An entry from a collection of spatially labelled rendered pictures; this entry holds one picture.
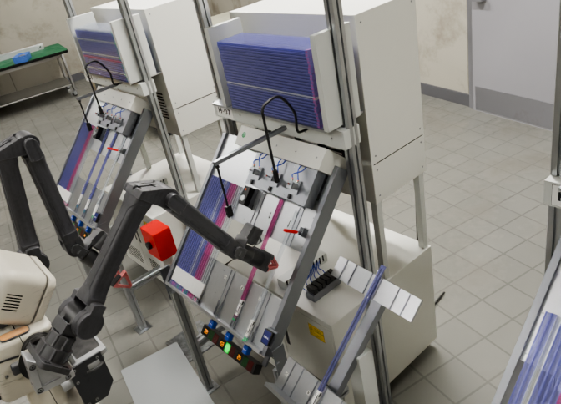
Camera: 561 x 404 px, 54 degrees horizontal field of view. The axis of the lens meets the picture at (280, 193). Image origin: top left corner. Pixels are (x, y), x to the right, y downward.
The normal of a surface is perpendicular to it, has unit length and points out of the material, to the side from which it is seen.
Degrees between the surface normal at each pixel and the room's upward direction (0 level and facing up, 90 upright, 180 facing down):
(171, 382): 0
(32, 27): 90
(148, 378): 0
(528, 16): 90
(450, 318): 0
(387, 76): 90
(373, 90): 90
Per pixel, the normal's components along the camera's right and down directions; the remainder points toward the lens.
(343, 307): -0.18, -0.86
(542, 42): -0.85, 0.38
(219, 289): -0.67, -0.26
